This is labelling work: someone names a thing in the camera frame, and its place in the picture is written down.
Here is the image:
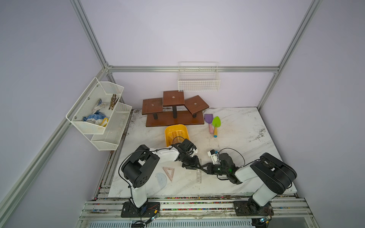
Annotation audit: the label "white wire wall basket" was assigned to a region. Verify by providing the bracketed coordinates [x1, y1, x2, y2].
[178, 62, 221, 92]

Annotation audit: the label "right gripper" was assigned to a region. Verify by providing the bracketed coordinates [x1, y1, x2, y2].
[201, 162, 228, 175]

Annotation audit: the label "yellow item in bin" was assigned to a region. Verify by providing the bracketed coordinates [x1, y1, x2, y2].
[100, 118, 108, 127]

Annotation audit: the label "yellow plastic storage box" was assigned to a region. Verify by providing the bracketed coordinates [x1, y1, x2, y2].
[164, 124, 190, 147]

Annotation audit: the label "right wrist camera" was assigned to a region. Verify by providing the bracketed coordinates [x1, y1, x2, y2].
[207, 150, 219, 165]

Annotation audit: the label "lower white mesh bin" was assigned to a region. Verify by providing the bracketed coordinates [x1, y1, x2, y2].
[90, 102, 132, 151]

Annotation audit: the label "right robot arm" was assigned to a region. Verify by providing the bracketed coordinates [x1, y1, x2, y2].
[198, 153, 298, 210]

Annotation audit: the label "upper white mesh bin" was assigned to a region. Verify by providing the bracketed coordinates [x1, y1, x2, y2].
[66, 78, 124, 135]

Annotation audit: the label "blue clear protractor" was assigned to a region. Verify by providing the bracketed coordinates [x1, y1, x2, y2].
[156, 173, 167, 190]

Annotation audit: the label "short clear stencil ruler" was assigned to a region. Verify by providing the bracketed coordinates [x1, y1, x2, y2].
[196, 158, 202, 184]

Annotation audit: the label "brown wooden tiered stand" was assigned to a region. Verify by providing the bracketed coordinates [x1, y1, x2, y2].
[142, 90, 209, 127]

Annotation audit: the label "white mesh bin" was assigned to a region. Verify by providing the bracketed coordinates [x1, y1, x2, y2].
[66, 78, 124, 135]
[90, 102, 132, 151]

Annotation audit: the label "purple toy shovel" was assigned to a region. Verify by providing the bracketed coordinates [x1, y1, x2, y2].
[204, 114, 214, 135]

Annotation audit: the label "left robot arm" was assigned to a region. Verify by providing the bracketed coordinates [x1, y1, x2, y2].
[118, 139, 201, 209]

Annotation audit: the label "small pink set square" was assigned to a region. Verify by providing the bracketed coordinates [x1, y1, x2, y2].
[162, 167, 175, 182]

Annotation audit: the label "brown clothespins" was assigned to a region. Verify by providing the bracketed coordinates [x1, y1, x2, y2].
[109, 94, 119, 110]

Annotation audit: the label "green toy trowel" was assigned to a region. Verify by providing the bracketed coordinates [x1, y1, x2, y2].
[212, 116, 221, 138]

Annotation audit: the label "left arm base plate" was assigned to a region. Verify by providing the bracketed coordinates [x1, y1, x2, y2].
[121, 201, 161, 218]

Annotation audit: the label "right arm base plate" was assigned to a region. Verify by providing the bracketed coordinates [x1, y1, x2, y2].
[233, 200, 274, 216]

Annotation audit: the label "blue white cloth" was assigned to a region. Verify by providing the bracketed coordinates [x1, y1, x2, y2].
[82, 99, 107, 126]

